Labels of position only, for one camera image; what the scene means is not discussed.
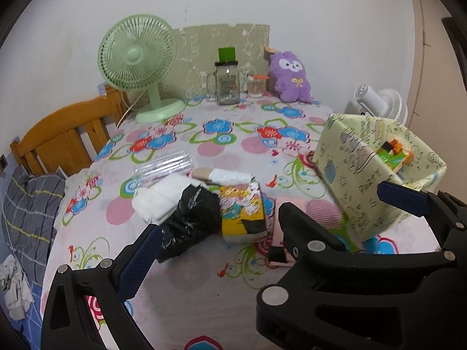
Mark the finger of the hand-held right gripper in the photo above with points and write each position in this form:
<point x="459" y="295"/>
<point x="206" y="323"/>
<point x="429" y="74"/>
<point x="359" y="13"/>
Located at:
<point x="401" y="197"/>
<point x="328" y="269"/>

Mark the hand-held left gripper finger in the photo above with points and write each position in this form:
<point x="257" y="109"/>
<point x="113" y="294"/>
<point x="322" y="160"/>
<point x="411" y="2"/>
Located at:
<point x="138" y="262"/>

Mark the yellow printed fabric storage box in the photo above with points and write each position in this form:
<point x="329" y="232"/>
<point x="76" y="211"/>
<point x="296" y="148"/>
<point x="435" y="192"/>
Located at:
<point x="365" y="204"/>

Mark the pink packet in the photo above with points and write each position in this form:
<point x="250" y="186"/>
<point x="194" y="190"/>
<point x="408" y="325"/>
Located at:
<point x="275" y="233"/>

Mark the white cloth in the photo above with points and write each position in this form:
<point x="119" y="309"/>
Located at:
<point x="16" y="291"/>
<point x="160" y="197"/>

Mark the black plastic bag roll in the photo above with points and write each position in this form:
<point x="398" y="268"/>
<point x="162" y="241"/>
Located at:
<point x="193" y="215"/>

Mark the clear plastic package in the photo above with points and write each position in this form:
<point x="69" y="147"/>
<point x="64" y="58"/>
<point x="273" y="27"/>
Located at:
<point x="164" y="167"/>

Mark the yellow printed tissue packet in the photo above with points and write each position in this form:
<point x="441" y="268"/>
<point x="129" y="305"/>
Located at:
<point x="239" y="218"/>

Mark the white roll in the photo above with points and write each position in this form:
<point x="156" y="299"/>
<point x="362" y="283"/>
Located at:
<point x="230" y="175"/>

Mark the orange printed packet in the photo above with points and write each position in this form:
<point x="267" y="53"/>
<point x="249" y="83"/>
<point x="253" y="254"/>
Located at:
<point x="392" y="149"/>

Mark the white standing fan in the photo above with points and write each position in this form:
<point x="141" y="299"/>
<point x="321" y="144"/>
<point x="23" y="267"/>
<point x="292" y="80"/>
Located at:
<point x="383" y="102"/>

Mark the grey plaid pillow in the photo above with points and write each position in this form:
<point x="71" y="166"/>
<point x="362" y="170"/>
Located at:
<point x="29" y="211"/>

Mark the beige wardrobe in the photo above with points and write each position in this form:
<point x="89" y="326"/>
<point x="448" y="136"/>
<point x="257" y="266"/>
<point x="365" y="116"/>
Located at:
<point x="430" y="80"/>

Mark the white crumpled cloth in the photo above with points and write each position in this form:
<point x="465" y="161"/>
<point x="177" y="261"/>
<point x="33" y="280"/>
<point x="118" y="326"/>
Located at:
<point x="16" y="291"/>

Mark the blue bed sheet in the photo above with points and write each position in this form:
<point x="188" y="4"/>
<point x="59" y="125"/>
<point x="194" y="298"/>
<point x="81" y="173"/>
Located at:
<point x="22" y="335"/>

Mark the wooden chair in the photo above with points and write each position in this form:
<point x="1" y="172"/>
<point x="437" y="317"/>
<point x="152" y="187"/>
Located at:
<point x="54" y="135"/>

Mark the purple plush toy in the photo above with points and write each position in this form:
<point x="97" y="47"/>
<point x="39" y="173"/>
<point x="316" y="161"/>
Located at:
<point x="292" y="80"/>

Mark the toothpick container orange lid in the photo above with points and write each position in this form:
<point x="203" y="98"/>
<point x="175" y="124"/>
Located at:
<point x="256" y="87"/>

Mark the glass mug jar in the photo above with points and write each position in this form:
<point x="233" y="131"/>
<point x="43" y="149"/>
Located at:
<point x="226" y="84"/>

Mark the green desk fan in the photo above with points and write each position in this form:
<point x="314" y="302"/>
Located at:
<point x="135" y="56"/>

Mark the printed cardboard panel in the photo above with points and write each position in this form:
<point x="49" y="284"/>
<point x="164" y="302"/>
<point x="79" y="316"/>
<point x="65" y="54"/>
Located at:
<point x="204" y="51"/>

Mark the green plastic cap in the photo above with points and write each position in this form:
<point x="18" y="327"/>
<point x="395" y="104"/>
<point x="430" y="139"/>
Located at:
<point x="226" y="54"/>

